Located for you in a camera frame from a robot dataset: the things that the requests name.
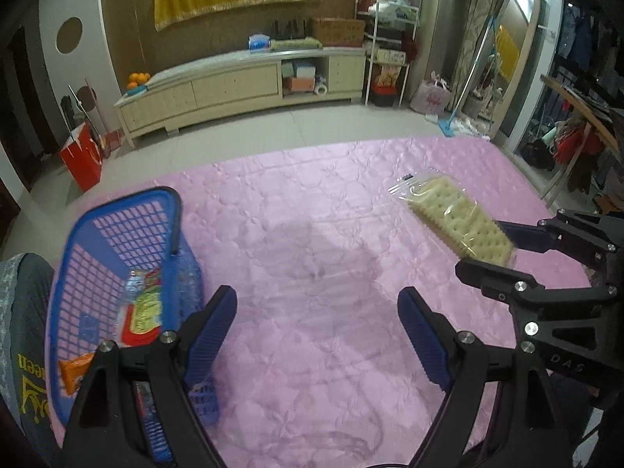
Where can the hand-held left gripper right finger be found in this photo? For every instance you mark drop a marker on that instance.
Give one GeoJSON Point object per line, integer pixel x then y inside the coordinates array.
{"type": "Point", "coordinates": [424, 336]}

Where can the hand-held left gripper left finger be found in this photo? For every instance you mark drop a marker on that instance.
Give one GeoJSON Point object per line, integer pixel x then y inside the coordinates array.
{"type": "Point", "coordinates": [212, 336]}

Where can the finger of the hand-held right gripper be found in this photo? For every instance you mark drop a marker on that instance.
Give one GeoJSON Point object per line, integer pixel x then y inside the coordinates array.
{"type": "Point", "coordinates": [529, 239]}
{"type": "Point", "coordinates": [492, 278]}

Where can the large red snack bag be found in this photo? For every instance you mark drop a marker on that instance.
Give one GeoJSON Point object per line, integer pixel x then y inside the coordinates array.
{"type": "Point", "coordinates": [144, 312]}

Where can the plain cracker packet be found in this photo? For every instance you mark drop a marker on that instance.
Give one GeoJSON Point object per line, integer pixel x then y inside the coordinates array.
{"type": "Point", "coordinates": [453, 214]}

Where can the orange yellow snack packet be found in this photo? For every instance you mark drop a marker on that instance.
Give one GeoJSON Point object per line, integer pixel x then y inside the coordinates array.
{"type": "Point", "coordinates": [75, 373]}

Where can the blue plastic basket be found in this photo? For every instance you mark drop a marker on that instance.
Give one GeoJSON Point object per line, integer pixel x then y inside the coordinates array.
{"type": "Point", "coordinates": [122, 202]}

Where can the red garment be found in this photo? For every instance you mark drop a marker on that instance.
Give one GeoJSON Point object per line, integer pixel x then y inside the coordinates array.
{"type": "Point", "coordinates": [575, 151]}

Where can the mop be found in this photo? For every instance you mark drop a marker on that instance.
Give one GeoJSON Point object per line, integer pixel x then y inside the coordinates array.
{"type": "Point", "coordinates": [448, 127]}

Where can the wooden drying rack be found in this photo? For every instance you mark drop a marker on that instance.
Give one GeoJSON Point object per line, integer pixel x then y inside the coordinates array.
{"type": "Point", "coordinates": [592, 111]}

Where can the pink quilted table cover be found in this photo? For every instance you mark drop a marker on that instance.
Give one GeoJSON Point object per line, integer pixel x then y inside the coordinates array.
{"type": "Point", "coordinates": [317, 204]}

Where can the pink gift bag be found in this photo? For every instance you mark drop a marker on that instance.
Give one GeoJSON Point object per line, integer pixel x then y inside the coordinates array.
{"type": "Point", "coordinates": [431, 97]}

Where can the hanging clothes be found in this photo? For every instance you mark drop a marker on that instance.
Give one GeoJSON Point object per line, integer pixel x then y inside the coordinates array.
{"type": "Point", "coordinates": [580, 39]}

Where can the arched standing mirror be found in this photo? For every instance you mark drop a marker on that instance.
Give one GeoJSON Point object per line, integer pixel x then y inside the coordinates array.
{"type": "Point", "coordinates": [519, 24]}

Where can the red paper bag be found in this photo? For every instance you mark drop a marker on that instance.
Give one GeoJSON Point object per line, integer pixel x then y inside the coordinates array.
{"type": "Point", "coordinates": [83, 161]}

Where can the patterned curtain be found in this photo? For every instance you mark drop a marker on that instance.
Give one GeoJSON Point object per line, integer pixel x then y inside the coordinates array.
{"type": "Point", "coordinates": [475, 19]}

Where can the white metal rack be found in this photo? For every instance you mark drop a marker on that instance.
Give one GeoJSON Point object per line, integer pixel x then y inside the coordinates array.
{"type": "Point", "coordinates": [366, 78]}

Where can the standing air conditioner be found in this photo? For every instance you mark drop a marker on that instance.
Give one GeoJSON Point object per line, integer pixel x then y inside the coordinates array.
{"type": "Point", "coordinates": [436, 19]}

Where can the beige TV cabinet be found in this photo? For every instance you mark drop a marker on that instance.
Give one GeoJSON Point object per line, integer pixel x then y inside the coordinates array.
{"type": "Point", "coordinates": [229, 83]}

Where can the white paper roll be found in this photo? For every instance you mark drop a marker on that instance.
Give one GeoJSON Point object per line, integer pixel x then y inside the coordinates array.
{"type": "Point", "coordinates": [321, 88]}

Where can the orange storage box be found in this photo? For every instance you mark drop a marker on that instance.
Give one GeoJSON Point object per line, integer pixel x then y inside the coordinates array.
{"type": "Point", "coordinates": [298, 85]}

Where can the plate of oranges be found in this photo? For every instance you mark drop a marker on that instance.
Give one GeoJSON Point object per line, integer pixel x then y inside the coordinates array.
{"type": "Point", "coordinates": [139, 79]}

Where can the brown round board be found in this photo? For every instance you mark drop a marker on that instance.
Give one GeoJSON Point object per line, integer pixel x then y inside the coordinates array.
{"type": "Point", "coordinates": [88, 97]}

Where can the cardboard box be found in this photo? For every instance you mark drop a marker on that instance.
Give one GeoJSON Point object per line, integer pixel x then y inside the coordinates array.
{"type": "Point", "coordinates": [339, 31]}

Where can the blue tissue box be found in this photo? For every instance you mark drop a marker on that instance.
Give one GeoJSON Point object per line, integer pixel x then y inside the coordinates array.
{"type": "Point", "coordinates": [259, 43]}

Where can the green cushion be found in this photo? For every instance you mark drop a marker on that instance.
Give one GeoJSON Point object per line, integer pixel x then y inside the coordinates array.
{"type": "Point", "coordinates": [295, 44]}

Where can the black router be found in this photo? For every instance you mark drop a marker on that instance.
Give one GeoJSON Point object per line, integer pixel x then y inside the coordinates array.
{"type": "Point", "coordinates": [292, 29]}

